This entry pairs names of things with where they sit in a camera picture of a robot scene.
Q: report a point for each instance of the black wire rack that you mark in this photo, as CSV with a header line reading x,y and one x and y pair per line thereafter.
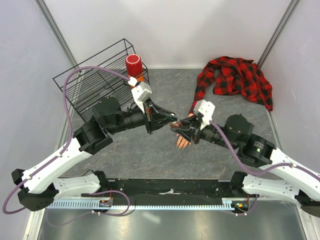
x,y
87,87

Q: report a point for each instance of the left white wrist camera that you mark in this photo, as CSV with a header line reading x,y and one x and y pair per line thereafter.
x,y
140,92

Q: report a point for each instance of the slotted cable duct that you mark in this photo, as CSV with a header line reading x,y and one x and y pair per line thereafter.
x,y
95,204

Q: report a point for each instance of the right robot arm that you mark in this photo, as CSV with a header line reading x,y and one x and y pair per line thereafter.
x,y
267,170

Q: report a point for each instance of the mannequin hand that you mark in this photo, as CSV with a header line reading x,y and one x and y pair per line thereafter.
x,y
182,142

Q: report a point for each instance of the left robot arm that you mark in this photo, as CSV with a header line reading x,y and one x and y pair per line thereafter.
x,y
42,184

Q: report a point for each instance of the red plaid shirt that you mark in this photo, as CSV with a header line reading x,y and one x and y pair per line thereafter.
x,y
234,76

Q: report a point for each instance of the glitter nail polish bottle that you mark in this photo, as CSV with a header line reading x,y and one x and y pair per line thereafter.
x,y
175,124

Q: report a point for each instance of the red cup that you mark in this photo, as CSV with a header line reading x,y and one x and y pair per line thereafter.
x,y
134,65

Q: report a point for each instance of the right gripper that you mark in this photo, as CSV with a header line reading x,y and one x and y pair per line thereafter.
x,y
190,129

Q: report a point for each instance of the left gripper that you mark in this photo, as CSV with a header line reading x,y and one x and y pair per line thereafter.
x,y
153,124

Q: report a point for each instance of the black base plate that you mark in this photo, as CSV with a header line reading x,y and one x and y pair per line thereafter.
x,y
176,191

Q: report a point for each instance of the orange cup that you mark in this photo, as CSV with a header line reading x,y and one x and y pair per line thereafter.
x,y
139,78

